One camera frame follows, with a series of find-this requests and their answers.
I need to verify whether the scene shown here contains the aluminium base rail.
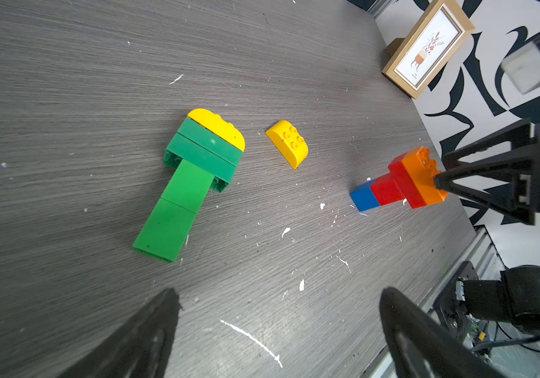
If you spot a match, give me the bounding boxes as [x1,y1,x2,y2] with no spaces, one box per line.
[359,226,507,378]

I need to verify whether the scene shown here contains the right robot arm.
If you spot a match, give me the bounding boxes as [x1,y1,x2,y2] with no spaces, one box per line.
[434,120,540,337]

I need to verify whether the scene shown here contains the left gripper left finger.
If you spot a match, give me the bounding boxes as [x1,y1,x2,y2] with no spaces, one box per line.
[61,288,180,377]

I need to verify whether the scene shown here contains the dark green long lego brick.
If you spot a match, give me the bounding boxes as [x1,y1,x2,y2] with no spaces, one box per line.
[177,118,243,166]

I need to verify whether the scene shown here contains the dark green upturned lego brick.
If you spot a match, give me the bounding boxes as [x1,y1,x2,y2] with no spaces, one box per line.
[164,134,237,192]

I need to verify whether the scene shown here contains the light green square lego brick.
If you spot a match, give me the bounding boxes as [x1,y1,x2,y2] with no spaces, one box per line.
[133,198,196,262]

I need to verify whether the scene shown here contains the wooden picture frame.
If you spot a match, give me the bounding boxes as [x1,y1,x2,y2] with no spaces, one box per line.
[382,0,474,99]

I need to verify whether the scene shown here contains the red square lego brick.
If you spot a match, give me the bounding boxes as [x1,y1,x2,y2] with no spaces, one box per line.
[370,173,405,206]

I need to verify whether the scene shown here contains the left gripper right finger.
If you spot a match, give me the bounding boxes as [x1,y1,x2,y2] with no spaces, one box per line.
[380,287,502,377]

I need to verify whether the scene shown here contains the orange long lego brick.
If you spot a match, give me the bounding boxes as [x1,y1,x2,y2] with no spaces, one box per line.
[402,146,448,206]

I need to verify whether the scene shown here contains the yellow curved lego brick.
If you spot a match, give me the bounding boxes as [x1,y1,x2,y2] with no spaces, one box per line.
[266,120,309,169]
[187,108,246,152]

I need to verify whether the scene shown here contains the blue square lego brick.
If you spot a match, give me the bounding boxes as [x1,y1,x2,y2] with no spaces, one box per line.
[350,180,381,213]

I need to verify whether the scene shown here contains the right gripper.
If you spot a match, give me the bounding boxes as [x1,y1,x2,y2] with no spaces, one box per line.
[434,119,540,225]

